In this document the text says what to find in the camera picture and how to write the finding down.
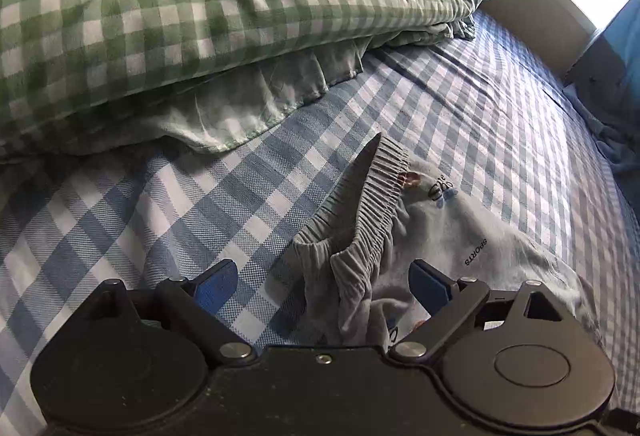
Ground blue curtain right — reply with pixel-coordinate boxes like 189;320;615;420
564;0;639;150

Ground grey printed pants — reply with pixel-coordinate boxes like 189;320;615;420
283;134;600;348

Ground blue cloth on bed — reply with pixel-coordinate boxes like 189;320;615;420
563;84;639;174

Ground blue checkered bed sheet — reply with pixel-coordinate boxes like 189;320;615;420
1;14;639;435

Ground green checkered quilt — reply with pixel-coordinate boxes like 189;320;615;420
1;0;485;163

